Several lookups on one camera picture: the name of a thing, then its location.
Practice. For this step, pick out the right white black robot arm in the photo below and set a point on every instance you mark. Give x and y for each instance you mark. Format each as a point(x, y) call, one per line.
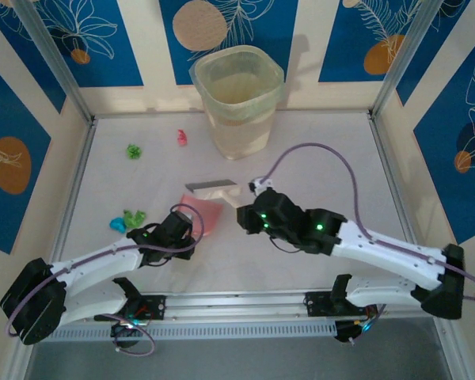
point(388, 245)

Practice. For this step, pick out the blue crumpled paper scrap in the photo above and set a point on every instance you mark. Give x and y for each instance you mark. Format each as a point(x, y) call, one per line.
point(117, 225)

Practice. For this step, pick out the pink crumpled paper scrap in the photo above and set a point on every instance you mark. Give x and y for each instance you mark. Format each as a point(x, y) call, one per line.
point(181, 137)

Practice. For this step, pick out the cream waste bin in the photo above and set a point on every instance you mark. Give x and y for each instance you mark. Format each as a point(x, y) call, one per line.
point(241, 138)

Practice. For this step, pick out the translucent green bin liner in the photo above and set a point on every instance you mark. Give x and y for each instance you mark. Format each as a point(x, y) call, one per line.
point(221, 107)

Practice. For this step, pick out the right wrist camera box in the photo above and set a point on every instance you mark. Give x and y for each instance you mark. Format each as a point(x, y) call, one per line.
point(259, 185)

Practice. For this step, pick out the aluminium frame post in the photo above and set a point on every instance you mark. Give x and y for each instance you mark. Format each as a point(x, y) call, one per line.
point(403, 55)
point(51, 55)

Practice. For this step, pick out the green crumpled paper scrap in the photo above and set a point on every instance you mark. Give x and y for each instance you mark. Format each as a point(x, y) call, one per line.
point(141, 216)
point(133, 151)
point(130, 219)

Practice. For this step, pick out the pink plastic dustpan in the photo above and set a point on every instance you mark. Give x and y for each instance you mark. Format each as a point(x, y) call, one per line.
point(206, 213)

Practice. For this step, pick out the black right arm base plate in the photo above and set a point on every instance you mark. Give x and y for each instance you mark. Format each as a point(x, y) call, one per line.
point(316, 304)

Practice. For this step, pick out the aluminium table edge rail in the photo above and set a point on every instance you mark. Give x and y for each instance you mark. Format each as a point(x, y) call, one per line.
point(384, 158)
point(81, 166)

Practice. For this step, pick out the aluminium mounting rail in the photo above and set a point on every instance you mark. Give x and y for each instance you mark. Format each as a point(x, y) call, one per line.
point(237, 306)

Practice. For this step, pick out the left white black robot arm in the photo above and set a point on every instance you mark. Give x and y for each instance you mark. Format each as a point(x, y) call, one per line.
point(95, 261)

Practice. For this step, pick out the grey bristle hand brush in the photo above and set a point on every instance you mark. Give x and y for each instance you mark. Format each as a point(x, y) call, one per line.
point(213, 192)

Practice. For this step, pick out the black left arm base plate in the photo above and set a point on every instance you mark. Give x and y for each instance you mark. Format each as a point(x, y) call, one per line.
point(154, 306)

